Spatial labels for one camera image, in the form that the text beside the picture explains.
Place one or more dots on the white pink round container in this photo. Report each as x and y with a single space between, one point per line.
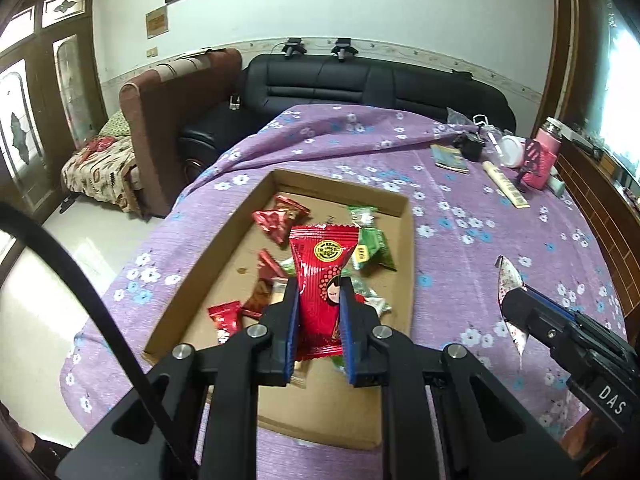
511 152

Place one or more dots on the wooden framed window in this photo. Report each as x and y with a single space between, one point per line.
620 85

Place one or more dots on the clear plastic bag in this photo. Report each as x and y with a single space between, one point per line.
460 119

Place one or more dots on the wall plaque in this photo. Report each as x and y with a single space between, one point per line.
156 21

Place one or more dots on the red doll print snack packet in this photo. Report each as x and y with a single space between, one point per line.
320 270

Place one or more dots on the person's right hand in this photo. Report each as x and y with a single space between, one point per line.
580 440

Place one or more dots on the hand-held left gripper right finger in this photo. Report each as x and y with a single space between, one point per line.
349 345

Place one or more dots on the small black box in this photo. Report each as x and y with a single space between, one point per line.
472 149

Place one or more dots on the cream coloured tube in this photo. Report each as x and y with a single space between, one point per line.
505 185

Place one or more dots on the black clamp camera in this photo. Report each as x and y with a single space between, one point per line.
344 49
293 48

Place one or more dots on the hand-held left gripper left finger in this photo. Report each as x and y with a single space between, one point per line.
291 340

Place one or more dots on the dark slippers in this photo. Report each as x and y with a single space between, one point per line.
66 204

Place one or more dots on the green pea snack packet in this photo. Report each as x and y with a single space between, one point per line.
375 252

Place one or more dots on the dark red shiny snack packet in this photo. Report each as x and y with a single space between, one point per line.
280 220

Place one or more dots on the paperback book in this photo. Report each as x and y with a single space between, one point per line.
450 159

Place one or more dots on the red cloth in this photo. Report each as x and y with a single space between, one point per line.
99 144

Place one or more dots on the red candy packet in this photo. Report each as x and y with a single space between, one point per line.
270 265

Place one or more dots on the white charger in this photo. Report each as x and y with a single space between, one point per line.
235 102

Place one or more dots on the small flat black device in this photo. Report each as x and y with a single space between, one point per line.
462 72

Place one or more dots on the green patterned pillow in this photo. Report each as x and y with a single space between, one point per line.
115 124

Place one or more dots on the brown snack packet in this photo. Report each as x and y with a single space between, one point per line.
260 300

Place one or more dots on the pink bottle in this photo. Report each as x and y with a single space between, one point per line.
545 155

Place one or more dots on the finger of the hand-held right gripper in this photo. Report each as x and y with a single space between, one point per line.
560 306
530 312

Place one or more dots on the brown fabric sofa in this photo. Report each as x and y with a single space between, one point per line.
170 125

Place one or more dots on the purple floral tablecloth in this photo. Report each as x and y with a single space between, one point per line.
475 240

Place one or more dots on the patterned beige blanket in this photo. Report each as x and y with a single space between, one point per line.
100 175

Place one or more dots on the small red snack packet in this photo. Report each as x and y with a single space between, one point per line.
225 320

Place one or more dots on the white red patterned snack packet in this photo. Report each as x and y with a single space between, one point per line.
510 280

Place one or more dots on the cardboard tray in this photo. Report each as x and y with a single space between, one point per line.
320 200

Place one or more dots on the small white green bottle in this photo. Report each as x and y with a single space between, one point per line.
558 184

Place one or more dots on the wooden glass panel door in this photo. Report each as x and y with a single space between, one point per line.
45 110

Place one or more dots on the black leather sofa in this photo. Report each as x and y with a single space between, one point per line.
350 85

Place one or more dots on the clear green candy wrapper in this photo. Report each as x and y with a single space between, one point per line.
366 287

